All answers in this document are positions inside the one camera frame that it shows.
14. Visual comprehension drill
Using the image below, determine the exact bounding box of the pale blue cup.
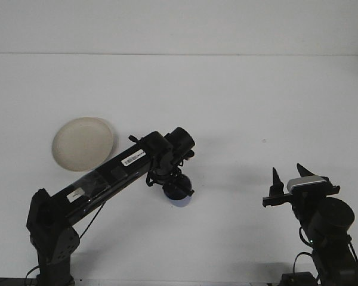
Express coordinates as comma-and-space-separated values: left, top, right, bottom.
166, 190, 195, 209

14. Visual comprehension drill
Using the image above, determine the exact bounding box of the pale round plate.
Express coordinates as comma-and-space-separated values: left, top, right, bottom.
51, 117, 119, 173

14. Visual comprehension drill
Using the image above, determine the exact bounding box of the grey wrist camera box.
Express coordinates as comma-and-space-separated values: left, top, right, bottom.
286, 175, 331, 194

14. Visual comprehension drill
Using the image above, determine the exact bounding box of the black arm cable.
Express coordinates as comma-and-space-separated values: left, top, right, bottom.
292, 251, 317, 281
78, 201, 105, 240

